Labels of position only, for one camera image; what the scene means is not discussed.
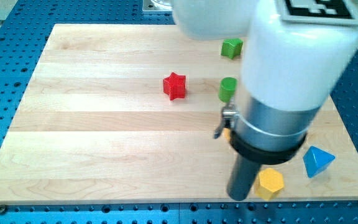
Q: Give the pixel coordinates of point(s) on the red star block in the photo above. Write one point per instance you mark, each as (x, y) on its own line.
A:
(175, 86)

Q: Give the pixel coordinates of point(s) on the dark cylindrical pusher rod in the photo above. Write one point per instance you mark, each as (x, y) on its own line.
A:
(242, 178)

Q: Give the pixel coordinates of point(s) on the blue triangular block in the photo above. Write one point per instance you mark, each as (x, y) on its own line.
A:
(316, 160)

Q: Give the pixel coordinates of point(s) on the wooden board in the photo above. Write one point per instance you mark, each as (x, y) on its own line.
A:
(84, 119)

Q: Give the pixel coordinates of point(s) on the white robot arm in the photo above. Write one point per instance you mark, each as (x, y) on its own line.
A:
(294, 54)

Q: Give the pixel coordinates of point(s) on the yellow hexagon block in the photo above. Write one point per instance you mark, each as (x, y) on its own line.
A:
(268, 184)

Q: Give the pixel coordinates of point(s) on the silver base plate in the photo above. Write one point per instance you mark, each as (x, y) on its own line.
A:
(156, 5)

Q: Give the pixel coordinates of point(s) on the black white fiducial marker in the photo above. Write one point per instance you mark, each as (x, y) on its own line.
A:
(325, 12)

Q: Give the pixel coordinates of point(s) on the green star block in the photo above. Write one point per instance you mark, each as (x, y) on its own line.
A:
(231, 47)

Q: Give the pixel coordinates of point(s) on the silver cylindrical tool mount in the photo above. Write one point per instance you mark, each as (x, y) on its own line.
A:
(260, 133)

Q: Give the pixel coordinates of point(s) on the green cylinder block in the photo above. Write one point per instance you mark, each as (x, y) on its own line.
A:
(227, 89)

